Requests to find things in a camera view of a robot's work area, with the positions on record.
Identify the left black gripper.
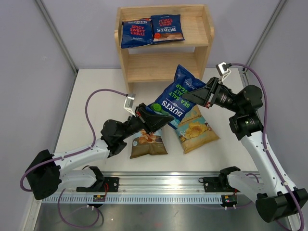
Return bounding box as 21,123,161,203
119,103,173,141

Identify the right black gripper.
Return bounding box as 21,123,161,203
182,77,243,115

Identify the blue green Burts vinegar bag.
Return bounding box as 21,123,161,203
148,64,205,129

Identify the blue Burts chilli bag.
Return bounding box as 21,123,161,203
151,14,185,44
121,18,153,49

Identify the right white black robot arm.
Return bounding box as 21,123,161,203
183,77,308,223

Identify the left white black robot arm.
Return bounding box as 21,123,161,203
22,103,173,200

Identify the light blue cassava chips bag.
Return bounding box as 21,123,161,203
130,129,168,159

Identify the yellow kettle chips bag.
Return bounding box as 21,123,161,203
175,105,219,154

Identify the wooden two-tier shelf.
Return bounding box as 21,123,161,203
114,4,215,92

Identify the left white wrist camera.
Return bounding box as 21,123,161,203
124,93,136,116

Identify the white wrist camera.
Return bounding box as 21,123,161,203
124,93,136,116
216,62,231,83

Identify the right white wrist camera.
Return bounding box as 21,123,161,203
216,62,231,83

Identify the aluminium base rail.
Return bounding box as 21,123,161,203
42,171,256,207

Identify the right aluminium frame post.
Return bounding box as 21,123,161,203
246,0,289,66

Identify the aluminium frame post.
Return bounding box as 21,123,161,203
34,0,78,76
246,0,289,66

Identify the left aluminium frame post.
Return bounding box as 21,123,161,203
34,0,78,76

